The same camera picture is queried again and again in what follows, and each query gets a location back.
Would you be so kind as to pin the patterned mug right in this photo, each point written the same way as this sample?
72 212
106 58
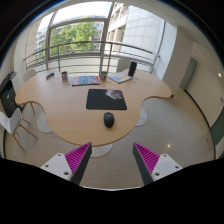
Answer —
103 75

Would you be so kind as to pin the green door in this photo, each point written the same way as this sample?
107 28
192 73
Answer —
188 74

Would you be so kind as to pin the white chair wooden legs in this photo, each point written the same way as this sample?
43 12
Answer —
12 123

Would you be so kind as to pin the wooden curved table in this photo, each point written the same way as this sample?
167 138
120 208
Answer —
65 106

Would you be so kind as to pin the black computer mouse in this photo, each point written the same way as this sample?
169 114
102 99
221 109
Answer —
108 119

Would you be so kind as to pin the metal balcony railing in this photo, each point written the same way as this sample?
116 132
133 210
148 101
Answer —
87 57

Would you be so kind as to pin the open light booklet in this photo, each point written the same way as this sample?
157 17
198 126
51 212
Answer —
119 77

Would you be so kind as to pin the patterned mug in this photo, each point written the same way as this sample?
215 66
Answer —
64 76
103 75

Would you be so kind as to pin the black printer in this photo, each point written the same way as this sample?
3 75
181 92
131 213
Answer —
7 94

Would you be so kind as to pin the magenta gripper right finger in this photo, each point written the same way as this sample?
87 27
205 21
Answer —
153 166

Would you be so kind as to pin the white chair behind table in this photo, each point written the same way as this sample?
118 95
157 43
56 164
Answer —
123 64

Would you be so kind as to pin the small dark stapler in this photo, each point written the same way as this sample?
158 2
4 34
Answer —
49 76

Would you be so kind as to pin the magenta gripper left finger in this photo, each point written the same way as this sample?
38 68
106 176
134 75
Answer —
70 166

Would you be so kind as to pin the black mouse pad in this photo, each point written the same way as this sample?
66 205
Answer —
105 99

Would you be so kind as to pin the patterned mug left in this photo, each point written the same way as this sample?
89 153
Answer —
64 76

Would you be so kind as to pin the black cylindrical speaker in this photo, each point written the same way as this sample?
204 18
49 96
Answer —
132 68

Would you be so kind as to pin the red blue magazine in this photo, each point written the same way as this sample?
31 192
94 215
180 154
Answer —
85 80

